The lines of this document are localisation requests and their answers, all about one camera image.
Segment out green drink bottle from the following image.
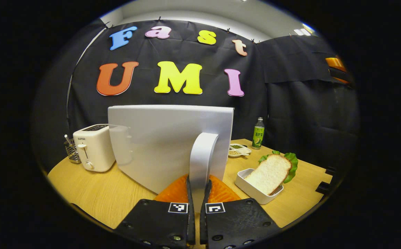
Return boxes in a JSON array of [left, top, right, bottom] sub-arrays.
[[252, 117, 265, 150]]

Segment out toy bread slice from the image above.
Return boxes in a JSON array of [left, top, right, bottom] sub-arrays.
[[244, 154, 292, 196]]

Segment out white divided grain dish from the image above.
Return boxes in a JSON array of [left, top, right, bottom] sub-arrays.
[[228, 143, 252, 158]]

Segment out small ceiling light panel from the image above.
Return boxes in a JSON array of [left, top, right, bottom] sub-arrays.
[[293, 24, 313, 36]]

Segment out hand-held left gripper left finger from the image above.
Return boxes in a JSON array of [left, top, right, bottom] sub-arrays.
[[113, 174, 196, 249]]

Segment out white microwave oven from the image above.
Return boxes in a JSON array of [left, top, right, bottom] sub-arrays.
[[108, 105, 234, 213]]

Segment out white rectangular tray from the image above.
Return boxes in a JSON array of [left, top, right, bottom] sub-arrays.
[[235, 168, 284, 205]]

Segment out wire utensil holder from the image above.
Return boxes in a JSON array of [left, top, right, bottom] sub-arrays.
[[64, 135, 81, 164]]

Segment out white toaster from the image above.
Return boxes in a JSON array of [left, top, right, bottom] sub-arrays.
[[73, 124, 116, 173]]

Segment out green lettuce leaf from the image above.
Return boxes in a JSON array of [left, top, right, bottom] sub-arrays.
[[259, 150, 298, 184]]

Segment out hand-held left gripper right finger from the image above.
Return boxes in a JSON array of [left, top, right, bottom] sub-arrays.
[[200, 175, 282, 249]]

